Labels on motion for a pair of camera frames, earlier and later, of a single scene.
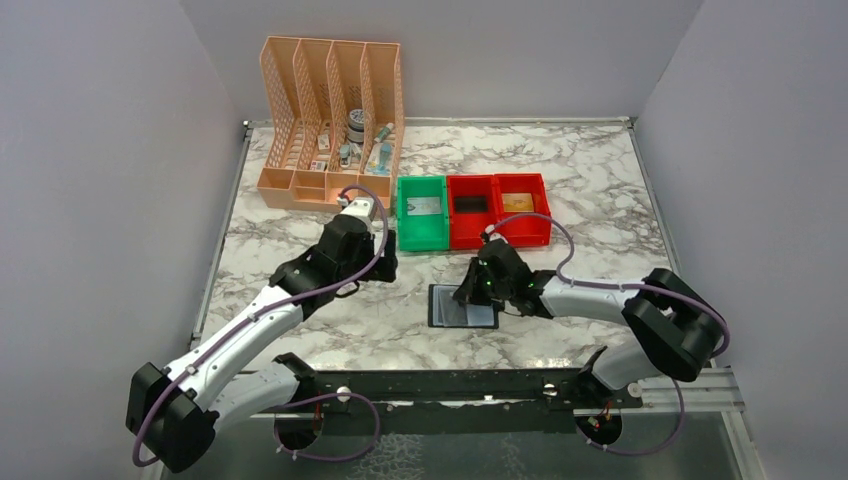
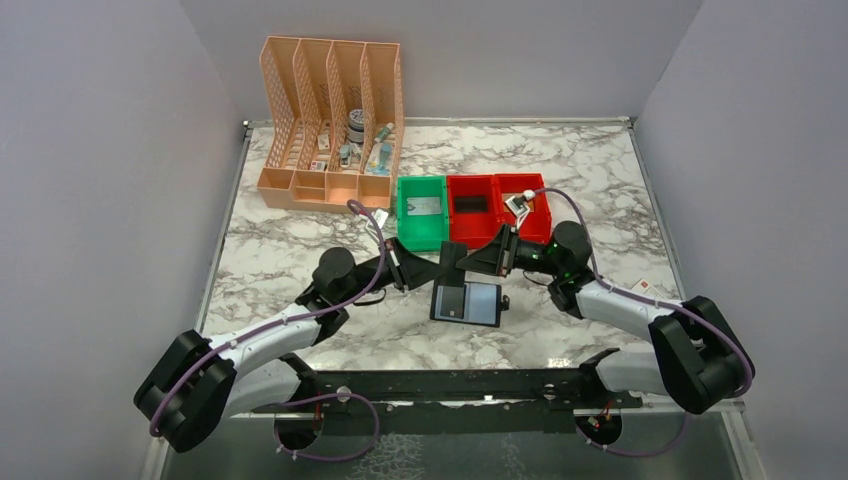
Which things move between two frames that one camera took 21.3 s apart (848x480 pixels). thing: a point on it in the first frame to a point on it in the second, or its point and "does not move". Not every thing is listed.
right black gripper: (468, 291) to (497, 256)
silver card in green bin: (423, 206) does not move
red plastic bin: (471, 207) does not move
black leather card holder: (445, 311) does not move
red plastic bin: (518, 194) does not move
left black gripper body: (365, 258) to (389, 273)
